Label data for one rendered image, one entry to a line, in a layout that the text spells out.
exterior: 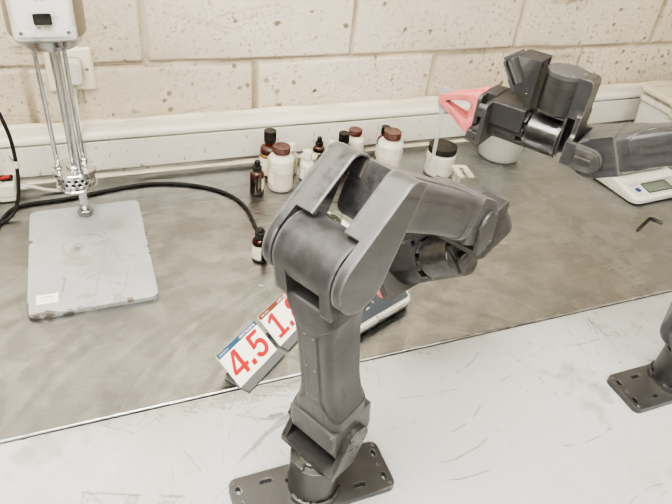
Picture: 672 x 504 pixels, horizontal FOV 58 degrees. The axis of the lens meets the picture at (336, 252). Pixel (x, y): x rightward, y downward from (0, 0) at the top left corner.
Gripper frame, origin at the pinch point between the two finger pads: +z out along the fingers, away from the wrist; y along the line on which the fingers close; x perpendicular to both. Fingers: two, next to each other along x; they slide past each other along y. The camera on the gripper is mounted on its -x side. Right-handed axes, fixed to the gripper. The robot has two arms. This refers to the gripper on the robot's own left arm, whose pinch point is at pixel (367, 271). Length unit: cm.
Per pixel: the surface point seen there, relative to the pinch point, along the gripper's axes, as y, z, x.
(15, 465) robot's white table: 50, 15, 4
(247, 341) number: 16.9, 11.7, 3.0
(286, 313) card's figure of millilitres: 7.9, 13.7, 2.3
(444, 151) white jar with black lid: -51, 24, -12
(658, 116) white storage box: -116, 7, 1
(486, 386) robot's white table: -8.2, -6.3, 23.2
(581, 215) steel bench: -66, 7, 13
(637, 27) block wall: -120, 7, -23
